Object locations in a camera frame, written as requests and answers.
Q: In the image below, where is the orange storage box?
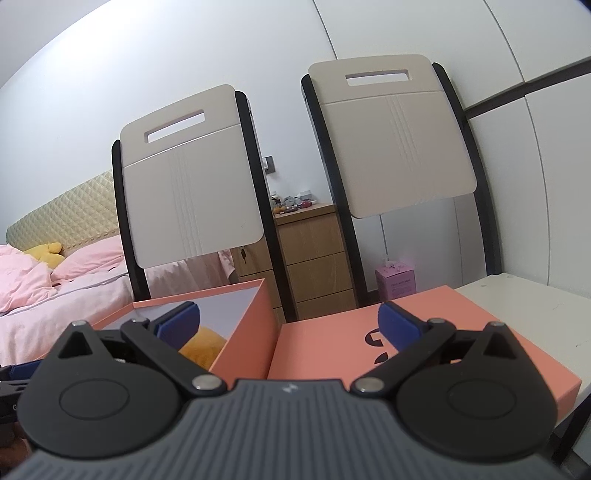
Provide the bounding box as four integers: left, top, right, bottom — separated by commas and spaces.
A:
91, 277, 279, 382

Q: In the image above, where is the yellow stuffed toy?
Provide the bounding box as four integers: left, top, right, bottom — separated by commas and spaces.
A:
23, 241, 65, 269

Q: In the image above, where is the wooden drawer nightstand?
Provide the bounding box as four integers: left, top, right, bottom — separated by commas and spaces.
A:
229, 203, 360, 324

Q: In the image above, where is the white desktop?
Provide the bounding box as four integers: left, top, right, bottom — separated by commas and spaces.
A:
455, 272, 591, 432

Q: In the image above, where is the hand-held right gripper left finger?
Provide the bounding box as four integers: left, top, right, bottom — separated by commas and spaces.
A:
46, 302, 227, 398

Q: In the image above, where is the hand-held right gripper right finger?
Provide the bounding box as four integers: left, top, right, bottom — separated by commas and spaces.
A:
351, 302, 532, 398

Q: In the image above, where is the pink carton box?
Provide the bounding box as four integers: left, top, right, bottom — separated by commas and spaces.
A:
375, 259, 417, 302

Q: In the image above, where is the pink pillow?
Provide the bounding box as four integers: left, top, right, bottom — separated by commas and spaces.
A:
50, 236, 127, 283

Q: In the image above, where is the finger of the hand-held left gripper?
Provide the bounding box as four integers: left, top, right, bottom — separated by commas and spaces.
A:
0, 361, 43, 384

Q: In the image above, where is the white wardrobe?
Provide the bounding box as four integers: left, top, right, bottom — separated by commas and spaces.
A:
311, 0, 591, 301

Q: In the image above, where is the yellow plush toy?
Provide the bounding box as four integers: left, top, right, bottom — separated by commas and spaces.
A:
179, 327, 230, 371

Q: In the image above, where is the orange box lid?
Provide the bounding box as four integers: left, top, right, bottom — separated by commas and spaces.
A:
268, 285, 583, 428

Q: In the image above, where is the beige folding chair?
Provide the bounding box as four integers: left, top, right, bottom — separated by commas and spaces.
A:
301, 54, 504, 309
112, 84, 298, 324

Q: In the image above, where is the bed with pink bedding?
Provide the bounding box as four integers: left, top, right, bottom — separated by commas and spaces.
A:
0, 249, 241, 370

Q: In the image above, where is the pink duvet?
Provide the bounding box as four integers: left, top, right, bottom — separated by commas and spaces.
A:
0, 244, 60, 315

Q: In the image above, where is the beige quilted headboard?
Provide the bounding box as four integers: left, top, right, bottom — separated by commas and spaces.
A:
6, 170, 122, 257

